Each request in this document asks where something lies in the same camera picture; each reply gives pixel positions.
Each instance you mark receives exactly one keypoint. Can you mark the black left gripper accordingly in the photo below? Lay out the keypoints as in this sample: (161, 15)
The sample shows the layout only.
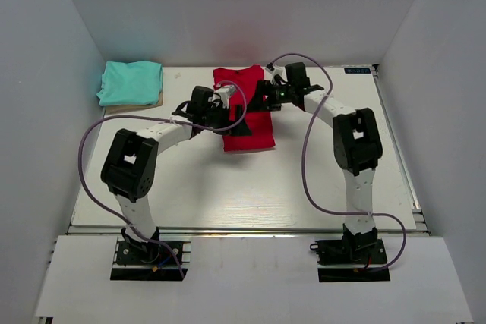
(227, 122)

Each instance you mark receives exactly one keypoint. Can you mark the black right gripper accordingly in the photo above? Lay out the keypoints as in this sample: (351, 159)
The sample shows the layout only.
(257, 103)

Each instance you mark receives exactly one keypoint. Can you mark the red t shirt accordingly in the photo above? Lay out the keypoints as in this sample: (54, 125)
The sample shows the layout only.
(259, 123)

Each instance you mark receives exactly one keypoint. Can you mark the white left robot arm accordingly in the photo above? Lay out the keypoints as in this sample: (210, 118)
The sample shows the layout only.
(130, 165)

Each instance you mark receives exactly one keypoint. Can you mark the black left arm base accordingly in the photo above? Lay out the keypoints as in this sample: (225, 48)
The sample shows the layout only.
(141, 261)

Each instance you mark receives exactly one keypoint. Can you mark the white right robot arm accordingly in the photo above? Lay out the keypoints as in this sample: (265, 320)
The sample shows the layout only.
(357, 146)

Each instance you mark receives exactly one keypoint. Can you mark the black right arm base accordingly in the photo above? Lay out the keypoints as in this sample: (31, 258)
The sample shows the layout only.
(354, 258)

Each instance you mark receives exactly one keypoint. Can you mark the blue table label sticker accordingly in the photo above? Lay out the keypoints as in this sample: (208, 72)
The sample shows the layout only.
(357, 70)

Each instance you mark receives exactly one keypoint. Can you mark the folded teal t shirt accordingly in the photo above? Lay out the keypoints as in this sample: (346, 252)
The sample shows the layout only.
(135, 83)

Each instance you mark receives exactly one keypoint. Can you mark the folded beige t shirt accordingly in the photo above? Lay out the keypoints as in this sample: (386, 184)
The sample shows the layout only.
(131, 108)

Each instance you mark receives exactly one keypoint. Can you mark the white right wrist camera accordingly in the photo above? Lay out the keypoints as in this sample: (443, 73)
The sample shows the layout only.
(276, 73)

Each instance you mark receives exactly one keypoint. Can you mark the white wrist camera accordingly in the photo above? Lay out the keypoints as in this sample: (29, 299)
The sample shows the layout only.
(224, 94)
(276, 73)

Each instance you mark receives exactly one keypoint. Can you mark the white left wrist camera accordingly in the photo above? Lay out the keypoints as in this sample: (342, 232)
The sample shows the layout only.
(224, 94)

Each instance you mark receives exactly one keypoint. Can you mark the aluminium front table rail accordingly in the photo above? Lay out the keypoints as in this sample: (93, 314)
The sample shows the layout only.
(195, 231)

